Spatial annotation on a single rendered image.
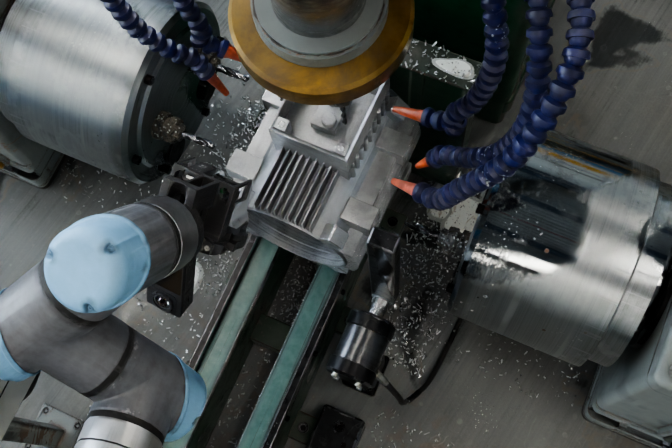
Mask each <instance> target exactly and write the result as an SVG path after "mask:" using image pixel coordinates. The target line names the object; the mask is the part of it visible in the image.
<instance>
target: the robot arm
mask: <svg viewBox="0 0 672 448"><path fill-rule="evenodd" d="M196 159H197V158H196V157H192V158H189V159H185V160H182V161H179V162H175V163H174V165H173V169H172V172H171V175H168V176H165V177H164V178H163V181H162V184H161V188H160V191H159V195H157V196H151V197H148V198H145V199H142V200H140V201H137V202H134V203H132V204H128V205H125V206H122V207H119V208H117V209H114V210H111V211H108V212H105V213H102V214H97V215H92V216H89V217H86V218H83V219H81V220H79V221H77V222H75V223H74V224H72V225H71V226H69V227H68V228H67V229H65V230H63V231H62V232H60V233H59V234H58V235H57V236H56V237H55V238H54V239H53V240H52V242H51V243H50V245H49V248H48V250H47V254H46V256H45V258H43V259H42V260H41V261H40V262H39V263H37V264H36V265H35V266H34V267H32V268H31V269H30V270H29V271H28V272H26V273H25V274H24V275H23V276H21V277H20V278H19V279H18V280H17V281H15V282H14V283H13V284H12V285H10V286H9V287H8V288H4V289H3V290H1V291H0V379H1V380H4V381H15V382H19V381H23V380H25V379H27V378H29V377H30V376H35V375H37V374H38V373H39V372H40V371H41V370H42V371H44V372H45V373H47V374H49V375H50V376H52V377H54V378H55V379H57V380H59V381H60V382H62V383H64V384H65V385H67V386H69V387H71V388H72V389H74V390H76V391H77V392H79V393H80V394H82V395H84V396H85V397H87V398H89V399H90V400H92V401H93V404H92V406H91V408H90V411H89V413H88V416H87V418H86V421H85V423H84V425H83V428H82V430H81V432H80V435H79V437H78V439H77V442H76V444H75V447H74V448H162V446H163V443H164V442H172V441H175V440H178V439H180V438H181V437H183V436H184V435H186V434H187V433H188V432H189V431H190V430H191V429H192V428H193V427H194V421H195V419H196V418H197V417H199V416H201V414H202V412H203V409H204V406H205V402H206V396H207V390H206V385H205V382H204V380H203V378H202V377H201V376H200V375H199V374H198V373H197V372H196V371H194V370H193V369H192V368H190V367H189V366H188V365H186V364H185V363H184V362H183V361H182V360H181V359H180V357H179V356H177V355H176V354H174V353H172V352H170V351H167V350H165V349H164V348H162V347H160V346H159V345H157V344H156V343H154V342H153V341H151V340H150V339H148V338H147V337H145V336H144V335H142V334H141V333H139V332H138V331H136V330H134V329H133V328H132V327H130V326H128V325H127V324H126V323H125V322H123V321H122V320H120V319H119V318H117V317H116V316H114V315H113V314H111V313H113V312H114V311H115V310H117V309H118V308H119V307H121V306H122V305H123V304H124V303H126V302H127V301H128V300H130V299H131V298H132V297H134V296H135V295H136V294H138V293H139V292H141V291H142V290H144V289H145V288H147V296H146V299H147V302H149V303H151V304H153V305H154V306H155V307H157V308H159V309H160V310H162V311H165V312H167V313H170V314H172V315H174V316H176V317H178V318H180V317H181V316H182V315H183V313H184V312H185V311H186V309H187V308H188V307H189V306H190V304H191V303H192V302H193V290H194V278H195V266H196V255H197V254H198V253H199V252H201V253H204V254H207V255H221V254H224V253H225V252H226V250H228V251H230V252H234V250H236V249H240V248H242V247H243V246H244V245H245V243H246V240H247V237H248V234H247V233H246V229H247V226H248V222H249V219H248V212H247V207H248V203H249V199H250V195H251V191H252V186H253V185H252V181H253V180H251V179H249V180H247V181H244V182H242V183H238V182H235V181H232V180H230V179H229V178H226V177H225V173H224V171H219V172H217V173H216V170H217V168H216V167H215V166H211V165H209V164H206V163H204V162H201V163H198V164H195V162H196ZM187 163H189V164H188V167H186V166H184V164H187ZM180 170H182V171H183V172H184V173H183V176H179V172H180ZM215 173H216V174H215ZM244 186H245V187H244ZM242 187H244V190H243V193H242V195H241V197H240V198H239V199H238V197H239V194H240V191H239V188H242Z"/></svg>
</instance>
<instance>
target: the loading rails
mask: <svg viewBox="0 0 672 448"><path fill-rule="evenodd" d="M397 189H398V187H396V189H395V192H394V194H393V196H392V198H391V200H390V202H389V204H388V206H387V209H386V211H385V213H384V215H383V217H382V219H381V221H380V224H379V226H378V228H380V227H384V228H386V229H389V230H391V231H394V232H396V233H398V234H399V236H401V234H402V232H403V230H404V227H405V224H404V222H405V221H406V220H407V219H408V216H407V215H405V214H402V213H400V212H397V211H395V210H392V209H390V208H389V207H390V205H391V202H392V200H393V198H394V196H395V193H396V191H397ZM294 255H295V254H294V253H291V252H289V251H287V250H285V249H283V248H281V247H279V246H277V245H275V244H273V243H272V242H270V241H268V240H266V239H265V238H263V237H259V236H254V235H253V234H251V235H250V237H249V239H248V242H247V244H246V246H245V248H243V250H242V254H241V256H240V258H239V260H236V261H235V262H234V264H233V266H232V268H231V271H230V273H229V275H228V277H227V279H226V281H225V284H226V287H225V289H224V291H223V294H222V296H221V298H220V300H219V302H218V304H217V306H216V307H215V308H214V310H213V314H212V316H211V319H210V321H209V323H208V325H207V327H206V329H205V331H204V333H203V335H202V337H201V339H200V341H199V343H198V346H197V348H196V350H195V352H194V354H193V356H192V358H191V360H188V361H187V362H186V365H188V366H189V367H190V368H192V369H193V370H194V371H196V372H197V373H198V374H199V375H200V376H201V377H202V378H203V380H204V382H205V385H206V390H207V396H206V402H205V406H204V409H203V412H202V414H201V416H199V417H197V418H196V419H195V421H194V427H193V428H192V429H191V430H190V431H189V432H188V433H187V434H186V435H184V436H183V437H181V438H180V439H178V440H175V441H172V442H164V443H163V446H162V448H206V446H207V443H208V441H209V439H210V437H211V435H212V433H213V430H214V428H215V426H216V424H217V422H218V420H219V417H220V415H221V413H222V411H223V409H224V407H225V404H226V402H227V400H228V398H229V396H230V394H231V391H232V389H233V387H234V385H235V383H236V381H237V379H238V376H239V374H240V372H241V370H242V368H243V365H244V363H245V361H246V359H247V357H248V355H249V353H250V350H251V348H252V346H253V344H254V343H255V344H257V345H259V346H262V347H264V348H266V349H268V350H271V351H273V352H275V353H278V354H279V355H278V358H277V360H276V362H275V364H274V366H273V369H272V371H271V373H270V375H269V377H268V380H267V382H266V384H265V386H264V389H263V391H262V393H261V395H260V397H259V400H258V402H257V404H256V406H255V408H254V411H253V413H252V415H251V417H250V419H249V422H248V424H247V426H246V428H245V430H244V433H243V435H242V437H241V439H240V442H239V444H238V446H237V448H284V447H285V445H286V442H287V440H288V438H291V439H293V440H295V441H297V442H299V443H302V444H304V445H306V446H307V444H308V442H309V439H310V437H311V434H312V432H313V430H314V427H315V425H316V423H317V421H318V418H317V417H314V416H312V415H310V414H308V413H305V412H303V411H301V408H302V406H303V403H304V401H305V399H306V397H307V394H308V392H309V390H310V387H311V385H312V383H313V381H314V378H315V376H316V374H317V371H318V369H319V367H320V365H321V362H322V360H323V358H324V355H325V353H326V351H327V349H328V346H329V344H330V342H331V339H332V337H333V335H334V333H337V334H339V335H341V336H342V334H343V332H344V329H345V327H346V325H347V324H346V322H345V321H346V319H347V317H348V315H349V312H350V310H351V309H352V308H350V307H348V306H346V305H347V303H348V301H349V298H350V296H351V294H352V292H353V289H354V287H355V285H356V282H357V280H358V278H359V276H360V273H361V271H362V269H363V266H364V264H365V262H366V260H367V257H368V254H366V253H365V256H364V258H363V260H362V262H361V264H360V266H359V268H358V269H357V270H355V271H352V270H349V271H348V273H347V274H345V273H340V272H336V271H334V270H333V269H331V268H330V267H328V266H327V265H323V264H322V265H319V267H318V269H317V271H316V274H315V276H314V278H313V280H312V283H311V285H310V287H309V289H308V291H307V294H306V296H305V298H304V300H303V302H302V305H301V307H300V309H299V311H298V313H297V316H296V318H295V320H294V322H293V324H292V326H291V325H289V324H287V323H284V322H282V321H280V320H277V319H275V318H273V317H270V316H268V315H267V314H268V312H269V309H270V307H271V305H272V303H273V301H274V299H275V296H276V294H277V291H278V290H279V288H280V286H281V283H282V281H283V279H284V277H285V275H286V273H287V270H288V268H289V266H290V264H291V262H292V260H293V257H294Z"/></svg>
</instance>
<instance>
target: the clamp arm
mask: <svg viewBox="0 0 672 448"><path fill-rule="evenodd" d="M366 244H367V253H368V263H369V273H370V283H371V293H372V295H371V296H372V300H371V302H373V301H374V298H375V296H376V300H375V302H376V303H379V304H380V303H381V301H382V299H384V302H383V304H382V305H383V306H384V307H387V305H388V302H389V305H388V307H387V309H388V308H389V306H390V305H391V306H393V305H394V304H395V302H396V300H397V297H398V295H399V278H400V250H401V237H400V236H399V234H398V233H396V232H394V231H391V230H389V229H386V228H384V227H380V228H378V227H373V228H372V230H371V232H370V235H369V237H368V239H367V242H366ZM381 298H382V299H381ZM385 300H386V301H385ZM387 301H388V302H387Z"/></svg>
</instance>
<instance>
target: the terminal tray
mask: <svg viewBox="0 0 672 448"><path fill-rule="evenodd" d="M389 89H390V78H389V79H388V80H386V81H385V82H384V83H383V84H382V85H380V86H379V87H378V88H376V89H375V90H373V91H371V92H370V93H368V94H366V95H364V96H362V97H359V98H357V99H354V100H352V101H351V103H350V105H348V106H346V107H345V108H346V118H347V124H346V125H345V124H344V123H342V120H343V118H342V117H341V114H342V111H340V107H335V106H334V105H306V104H300V103H296V102H292V101H289V100H286V99H284V100H283V101H282V103H281V105H280V107H279V109H278V111H277V113H276V115H275V117H274V119H273V121H272V123H271V124H270V126H269V128H268V130H269V133H270V136H271V139H272V142H274V145H275V148H276V150H279V151H280V150H281V149H282V147H284V149H285V151H286V152H287V151H288V149H291V152H292V154H294V153H295V151H297V152H298V155H299V156H301V155H302V154H304V156H305V158H306V159H308V157H309V156H310V157H311V159H312V161H313V162H315V160H316V159H317V160H318V162H319V164H320V165H322V163H324V164H325V166H326V168H328V169H329V167H330V166H331V167H332V170H333V171H334V172H335V173H336V171H337V169H338V170H339V173H340V175H341V176H342V177H344V178H345V179H347V180H350V178H351V177H352V178H354V177H355V176H356V172H355V168H356V169H359V168H360V160H363V159H364V151H368V149H369V146H368V142H372V141H373V133H374V134H375V133H377V125H380V124H381V116H385V106H386V105H388V104H389V102H390V93H389ZM279 121H284V122H285V126H284V127H279V126H278V123H279ZM341 145H343V146H344V147H345V151H344V152H339V151H338V147H339V146H341Z"/></svg>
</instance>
